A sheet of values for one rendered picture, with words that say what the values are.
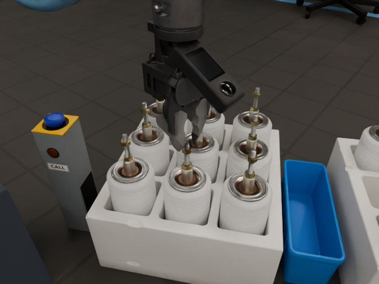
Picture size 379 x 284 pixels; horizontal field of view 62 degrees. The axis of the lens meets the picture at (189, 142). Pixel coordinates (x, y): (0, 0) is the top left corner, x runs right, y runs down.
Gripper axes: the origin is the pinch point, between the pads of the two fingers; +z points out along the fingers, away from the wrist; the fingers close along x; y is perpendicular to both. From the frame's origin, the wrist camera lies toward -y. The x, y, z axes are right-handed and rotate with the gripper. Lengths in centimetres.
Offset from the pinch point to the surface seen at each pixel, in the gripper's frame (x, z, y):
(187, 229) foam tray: 4.6, 16.5, -4.1
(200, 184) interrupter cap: -0.5, 9.1, -2.5
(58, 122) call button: 12.6, 1.9, 25.1
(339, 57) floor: -144, 35, 29
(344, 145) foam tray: -42.6, 16.5, -13.9
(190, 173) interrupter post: 0.2, 7.3, -0.4
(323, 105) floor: -90, 35, 11
